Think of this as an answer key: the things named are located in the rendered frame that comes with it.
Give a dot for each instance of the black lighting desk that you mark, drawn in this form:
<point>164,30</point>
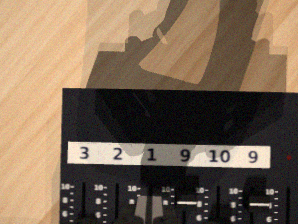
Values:
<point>232,156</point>

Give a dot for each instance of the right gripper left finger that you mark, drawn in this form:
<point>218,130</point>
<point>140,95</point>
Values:
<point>132,214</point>

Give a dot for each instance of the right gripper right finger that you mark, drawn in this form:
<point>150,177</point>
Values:
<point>164,214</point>

